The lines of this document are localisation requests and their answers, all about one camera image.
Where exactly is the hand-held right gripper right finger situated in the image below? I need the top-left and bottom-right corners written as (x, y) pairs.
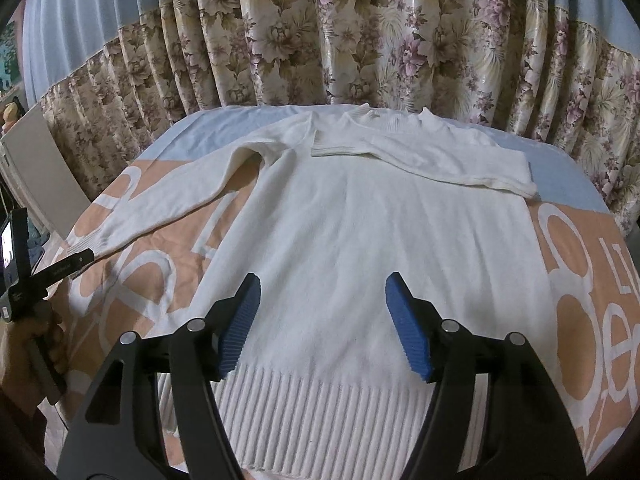
top-left (384, 272), bottom-right (586, 480)

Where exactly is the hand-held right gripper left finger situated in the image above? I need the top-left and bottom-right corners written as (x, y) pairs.
top-left (56, 273), bottom-right (262, 480)

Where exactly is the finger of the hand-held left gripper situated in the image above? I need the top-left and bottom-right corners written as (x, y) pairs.
top-left (31, 248), bottom-right (96, 302)

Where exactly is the white knit sweater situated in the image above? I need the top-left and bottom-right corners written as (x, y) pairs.
top-left (67, 104), bottom-right (556, 476)

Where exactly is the person's left hand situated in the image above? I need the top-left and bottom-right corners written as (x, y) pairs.
top-left (0, 304), bottom-right (67, 428)

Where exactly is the beige flat board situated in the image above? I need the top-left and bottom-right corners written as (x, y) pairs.
top-left (0, 105), bottom-right (92, 243)

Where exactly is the orange and blue printed blanket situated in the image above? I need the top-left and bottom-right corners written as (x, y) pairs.
top-left (42, 104), bottom-right (640, 480)

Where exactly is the blue floral curtain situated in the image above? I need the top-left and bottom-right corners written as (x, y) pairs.
top-left (20, 0), bottom-right (640, 241)

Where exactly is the wall poster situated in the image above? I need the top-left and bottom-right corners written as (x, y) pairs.
top-left (0, 25), bottom-right (22, 97)

